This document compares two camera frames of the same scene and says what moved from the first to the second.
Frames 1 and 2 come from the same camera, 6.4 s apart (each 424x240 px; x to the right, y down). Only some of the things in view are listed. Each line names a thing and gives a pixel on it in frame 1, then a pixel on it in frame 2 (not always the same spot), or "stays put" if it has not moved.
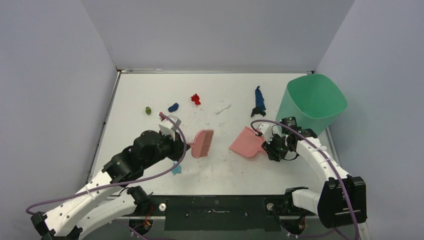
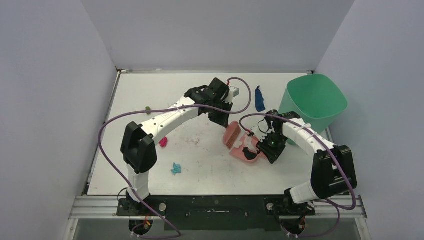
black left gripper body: x=179 y=144 to x=221 y=108
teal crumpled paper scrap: x=177 y=170 stays put
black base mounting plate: x=220 y=213 stays put
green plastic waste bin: x=313 y=101 stays put
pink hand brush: x=202 y=143 to x=232 y=133
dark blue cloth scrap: x=259 y=100 stays put
